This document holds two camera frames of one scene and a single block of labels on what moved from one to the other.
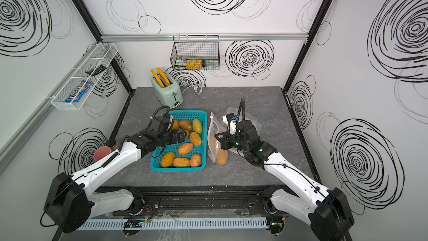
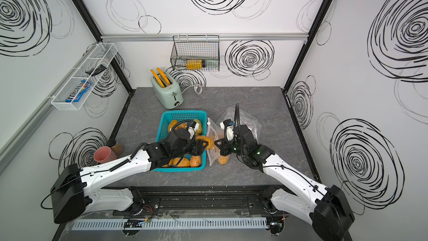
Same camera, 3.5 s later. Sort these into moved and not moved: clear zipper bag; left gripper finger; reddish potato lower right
Moved: left gripper finger
Not moved: clear zipper bag; reddish potato lower right
